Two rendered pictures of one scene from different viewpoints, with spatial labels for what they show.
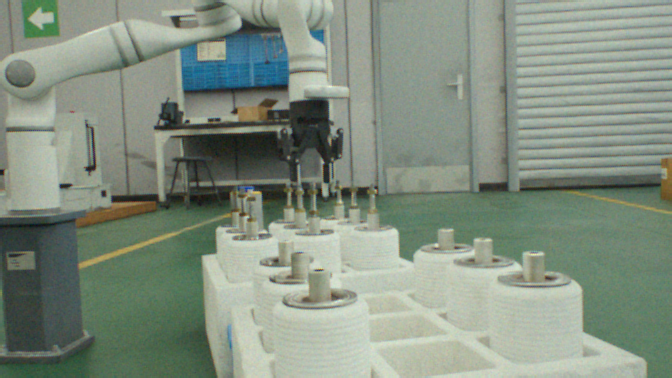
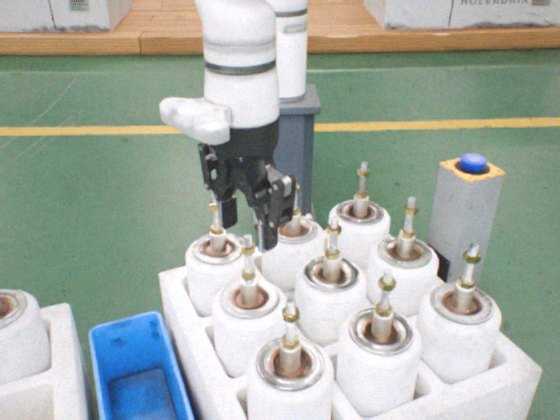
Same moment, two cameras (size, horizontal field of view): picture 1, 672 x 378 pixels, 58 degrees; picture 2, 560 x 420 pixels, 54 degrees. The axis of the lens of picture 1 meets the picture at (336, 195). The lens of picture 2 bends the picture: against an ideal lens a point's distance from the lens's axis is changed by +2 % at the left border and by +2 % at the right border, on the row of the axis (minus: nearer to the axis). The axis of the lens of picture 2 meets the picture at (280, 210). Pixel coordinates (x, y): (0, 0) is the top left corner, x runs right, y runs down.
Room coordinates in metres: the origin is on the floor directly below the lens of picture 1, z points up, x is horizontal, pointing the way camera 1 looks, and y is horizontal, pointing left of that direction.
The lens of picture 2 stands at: (1.09, -0.49, 0.71)
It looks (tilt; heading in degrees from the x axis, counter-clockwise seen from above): 32 degrees down; 81
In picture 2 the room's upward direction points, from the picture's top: straight up
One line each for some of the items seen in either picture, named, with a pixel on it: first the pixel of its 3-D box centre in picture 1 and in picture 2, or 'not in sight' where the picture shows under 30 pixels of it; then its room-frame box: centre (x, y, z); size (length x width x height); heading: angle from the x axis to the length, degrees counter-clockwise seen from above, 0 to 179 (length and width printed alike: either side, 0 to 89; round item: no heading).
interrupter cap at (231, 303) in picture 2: (314, 233); (249, 298); (1.13, 0.04, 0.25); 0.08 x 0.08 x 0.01
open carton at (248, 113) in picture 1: (254, 112); not in sight; (5.90, 0.76, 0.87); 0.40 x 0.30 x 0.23; 70
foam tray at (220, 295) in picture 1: (304, 303); (326, 359); (1.24, 0.08, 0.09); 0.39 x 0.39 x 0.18; 16
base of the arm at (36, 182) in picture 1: (34, 173); (284, 55); (1.27, 0.64, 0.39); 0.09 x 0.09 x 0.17; 84
